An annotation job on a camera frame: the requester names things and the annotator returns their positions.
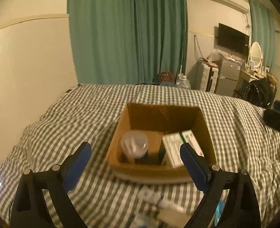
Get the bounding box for clear round cotton swab jar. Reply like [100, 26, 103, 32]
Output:
[120, 130, 149, 164]

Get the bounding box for green curtain right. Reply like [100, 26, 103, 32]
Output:
[248, 0, 276, 70]

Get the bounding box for white green medicine box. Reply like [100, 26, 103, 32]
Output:
[158, 129, 205, 168]

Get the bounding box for white purple cream tube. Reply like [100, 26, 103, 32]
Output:
[137, 187, 186, 213]

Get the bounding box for wooden vanity desk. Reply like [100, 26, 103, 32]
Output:
[238, 70, 266, 85]

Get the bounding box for blue blister pill pack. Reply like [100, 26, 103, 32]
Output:
[214, 200, 225, 227]

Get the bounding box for small silver fridge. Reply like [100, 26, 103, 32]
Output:
[215, 58, 241, 97]

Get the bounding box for black bag on chair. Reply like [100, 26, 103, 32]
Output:
[234, 78, 277, 109]

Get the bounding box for white suitcase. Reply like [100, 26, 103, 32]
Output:
[196, 62, 219, 93]

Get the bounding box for green curtain centre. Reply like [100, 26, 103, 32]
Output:
[67, 0, 188, 84]

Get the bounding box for black wall television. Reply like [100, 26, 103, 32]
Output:
[218, 23, 250, 55]

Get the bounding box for open cardboard box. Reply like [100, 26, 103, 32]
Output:
[106, 102, 217, 184]

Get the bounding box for green curtain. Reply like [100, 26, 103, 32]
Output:
[248, 0, 276, 70]
[67, 0, 188, 84]

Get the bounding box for brown patterned basket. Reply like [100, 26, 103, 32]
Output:
[157, 72, 174, 83]

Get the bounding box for clear water jug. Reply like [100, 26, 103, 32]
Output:
[175, 73, 191, 89]

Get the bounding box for oval white vanity mirror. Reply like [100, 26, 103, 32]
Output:
[249, 42, 263, 68]

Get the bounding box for grey checkered bed cover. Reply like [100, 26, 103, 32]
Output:
[0, 84, 280, 227]

